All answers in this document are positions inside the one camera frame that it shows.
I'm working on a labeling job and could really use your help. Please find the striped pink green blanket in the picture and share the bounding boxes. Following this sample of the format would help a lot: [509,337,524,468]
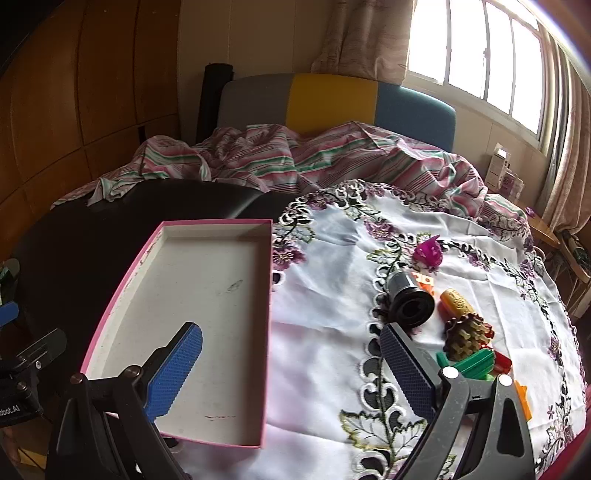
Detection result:
[51,121,532,222]

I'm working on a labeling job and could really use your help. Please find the grey yellow blue headboard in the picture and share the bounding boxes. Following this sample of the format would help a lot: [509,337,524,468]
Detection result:
[217,73,457,153]

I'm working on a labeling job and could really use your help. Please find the barred window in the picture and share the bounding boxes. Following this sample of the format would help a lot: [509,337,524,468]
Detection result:
[404,0,561,148]

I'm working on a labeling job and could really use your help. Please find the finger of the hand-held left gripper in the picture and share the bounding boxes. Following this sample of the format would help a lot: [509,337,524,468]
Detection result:
[14,328,68,370]
[0,302,22,329]

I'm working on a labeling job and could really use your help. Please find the short beige curtain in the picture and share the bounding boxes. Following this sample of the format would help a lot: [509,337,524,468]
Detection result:
[310,0,414,86]

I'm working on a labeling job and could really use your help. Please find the pink cardboard box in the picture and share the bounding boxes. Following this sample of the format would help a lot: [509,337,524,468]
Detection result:
[79,218,274,450]

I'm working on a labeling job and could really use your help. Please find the white embroidered floral tablecloth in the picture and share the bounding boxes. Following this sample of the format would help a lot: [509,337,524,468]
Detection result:
[263,180,589,480]

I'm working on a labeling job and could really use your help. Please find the black rolled mat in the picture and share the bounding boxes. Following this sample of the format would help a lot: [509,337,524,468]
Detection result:
[196,63,234,144]

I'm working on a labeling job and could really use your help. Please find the wooden wardrobe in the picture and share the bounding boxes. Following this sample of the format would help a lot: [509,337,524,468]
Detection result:
[0,0,183,250]

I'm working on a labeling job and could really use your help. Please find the green ribbed plastic piece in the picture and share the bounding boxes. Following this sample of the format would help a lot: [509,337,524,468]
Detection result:
[436,347,497,381]

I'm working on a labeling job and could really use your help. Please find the orange linked cubes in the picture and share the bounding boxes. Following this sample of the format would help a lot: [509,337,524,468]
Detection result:
[412,272,437,296]

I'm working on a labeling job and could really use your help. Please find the pink patterned carton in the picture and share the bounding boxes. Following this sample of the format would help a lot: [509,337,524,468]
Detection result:
[503,168,526,197]

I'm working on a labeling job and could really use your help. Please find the yellow carved cork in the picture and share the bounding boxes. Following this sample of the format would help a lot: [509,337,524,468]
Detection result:
[438,288,474,317]

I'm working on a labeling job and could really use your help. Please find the brown studded toy block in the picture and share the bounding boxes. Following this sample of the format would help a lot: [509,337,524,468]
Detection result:
[443,312,495,361]

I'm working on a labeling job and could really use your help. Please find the magenta plastic toy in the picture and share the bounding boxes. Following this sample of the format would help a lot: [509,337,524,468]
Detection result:
[412,234,444,268]

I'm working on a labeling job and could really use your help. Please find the tall white carton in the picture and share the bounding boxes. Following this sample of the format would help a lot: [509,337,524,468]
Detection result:
[485,143,513,190]

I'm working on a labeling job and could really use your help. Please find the long beige curtain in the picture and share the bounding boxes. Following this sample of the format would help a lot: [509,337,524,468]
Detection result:
[538,41,591,236]

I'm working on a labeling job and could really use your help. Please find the wooden bedside table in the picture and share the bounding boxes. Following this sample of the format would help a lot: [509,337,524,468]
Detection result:
[522,215,561,250]

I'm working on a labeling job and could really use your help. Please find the wooden folding table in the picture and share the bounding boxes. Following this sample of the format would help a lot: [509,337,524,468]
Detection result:
[558,230,591,319]

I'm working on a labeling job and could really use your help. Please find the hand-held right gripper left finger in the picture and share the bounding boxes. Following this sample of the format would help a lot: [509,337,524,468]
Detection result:
[46,322,204,480]

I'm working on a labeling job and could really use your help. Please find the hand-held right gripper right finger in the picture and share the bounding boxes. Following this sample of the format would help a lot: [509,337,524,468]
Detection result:
[379,322,536,480]

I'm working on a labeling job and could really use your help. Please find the orange plastic piece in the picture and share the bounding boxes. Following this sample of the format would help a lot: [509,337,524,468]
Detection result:
[512,381,533,422]

